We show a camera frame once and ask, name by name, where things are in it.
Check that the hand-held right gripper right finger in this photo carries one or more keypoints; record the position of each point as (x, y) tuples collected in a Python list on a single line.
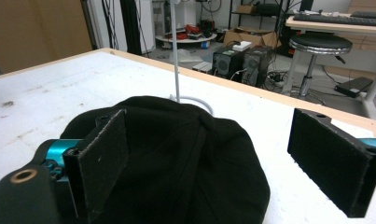
[(331, 161)]

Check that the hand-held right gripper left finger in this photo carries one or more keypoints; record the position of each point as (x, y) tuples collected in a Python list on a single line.
[(98, 161)]

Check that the black cloth bag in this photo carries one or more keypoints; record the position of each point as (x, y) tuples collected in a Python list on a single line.
[(188, 161)]

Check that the white metal hat stand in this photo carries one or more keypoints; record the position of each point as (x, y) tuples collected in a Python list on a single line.
[(175, 62)]

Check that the flat black device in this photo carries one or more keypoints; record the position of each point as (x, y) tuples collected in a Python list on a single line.
[(353, 86)]

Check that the black round stool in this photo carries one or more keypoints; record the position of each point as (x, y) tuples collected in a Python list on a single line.
[(320, 46)]

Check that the grey computer tower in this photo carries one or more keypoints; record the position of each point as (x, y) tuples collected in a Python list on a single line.
[(256, 67)]

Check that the light wooden desk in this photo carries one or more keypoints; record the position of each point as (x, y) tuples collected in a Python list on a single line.
[(341, 34)]

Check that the black keyboard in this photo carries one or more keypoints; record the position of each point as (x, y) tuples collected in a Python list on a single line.
[(335, 20)]

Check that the black computer tower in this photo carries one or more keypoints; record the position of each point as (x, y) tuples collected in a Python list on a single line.
[(227, 62)]

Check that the brown wooden panel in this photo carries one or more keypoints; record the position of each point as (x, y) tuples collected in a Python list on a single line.
[(36, 31)]

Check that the white power adapter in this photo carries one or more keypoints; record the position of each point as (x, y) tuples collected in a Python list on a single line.
[(241, 46)]

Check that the open cardboard box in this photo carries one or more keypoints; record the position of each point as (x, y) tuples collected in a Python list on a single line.
[(251, 36)]

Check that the round white platform with clutter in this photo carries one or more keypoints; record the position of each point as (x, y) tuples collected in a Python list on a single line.
[(186, 34)]

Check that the black metal shelf rack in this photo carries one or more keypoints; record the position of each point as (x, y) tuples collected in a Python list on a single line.
[(260, 11)]

